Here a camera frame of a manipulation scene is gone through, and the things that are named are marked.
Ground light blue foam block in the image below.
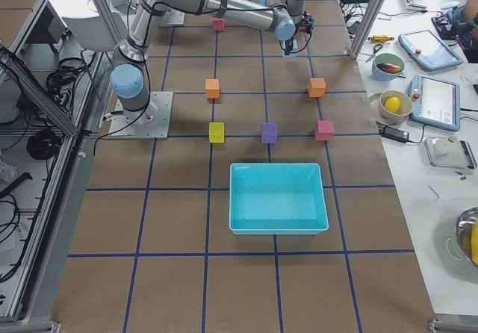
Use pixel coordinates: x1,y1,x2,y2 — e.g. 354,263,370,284
282,39,298,57

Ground orange block right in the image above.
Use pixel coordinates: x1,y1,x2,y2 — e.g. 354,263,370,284
308,78,326,98

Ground orange block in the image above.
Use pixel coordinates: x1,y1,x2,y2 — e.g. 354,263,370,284
308,78,326,98
205,78,220,99

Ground pink block far left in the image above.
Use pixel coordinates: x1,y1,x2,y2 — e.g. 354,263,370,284
212,18,225,32

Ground scissors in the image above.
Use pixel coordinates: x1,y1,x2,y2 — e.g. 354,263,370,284
366,43,383,63

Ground orange block left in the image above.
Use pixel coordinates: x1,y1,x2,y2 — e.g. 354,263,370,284
205,78,220,99

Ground pink block near tray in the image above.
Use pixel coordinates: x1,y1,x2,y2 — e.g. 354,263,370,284
314,120,335,141

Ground purple block centre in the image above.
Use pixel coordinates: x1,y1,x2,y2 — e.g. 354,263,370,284
261,122,278,144

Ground green bowl with fruit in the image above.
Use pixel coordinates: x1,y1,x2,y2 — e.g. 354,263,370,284
371,53,405,81

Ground yellow foam block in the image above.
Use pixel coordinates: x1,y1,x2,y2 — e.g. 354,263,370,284
208,122,225,143

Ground yellow lemon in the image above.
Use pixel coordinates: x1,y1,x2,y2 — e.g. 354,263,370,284
383,96,401,113

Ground cream bowl with lemon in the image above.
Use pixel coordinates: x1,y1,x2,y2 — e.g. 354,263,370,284
378,90,413,125

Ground black power adapter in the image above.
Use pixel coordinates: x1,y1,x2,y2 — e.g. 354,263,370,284
379,125,409,143

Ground upper teach pendant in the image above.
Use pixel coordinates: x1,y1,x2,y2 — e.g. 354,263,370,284
398,30,462,71

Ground teach pendant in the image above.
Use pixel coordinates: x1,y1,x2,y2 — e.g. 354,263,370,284
409,75,461,132
398,30,462,71

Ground cyan plastic tray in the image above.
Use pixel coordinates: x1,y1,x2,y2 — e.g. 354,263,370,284
229,163,329,235

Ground lower teach pendant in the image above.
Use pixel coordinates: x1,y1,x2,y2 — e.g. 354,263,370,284
409,75,461,132

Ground kitchen scale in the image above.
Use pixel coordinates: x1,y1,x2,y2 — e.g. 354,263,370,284
423,137,477,169

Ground steel bowl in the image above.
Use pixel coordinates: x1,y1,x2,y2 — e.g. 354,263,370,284
445,207,477,267

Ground aluminium frame post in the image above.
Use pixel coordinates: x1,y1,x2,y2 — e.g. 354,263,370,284
350,0,385,60

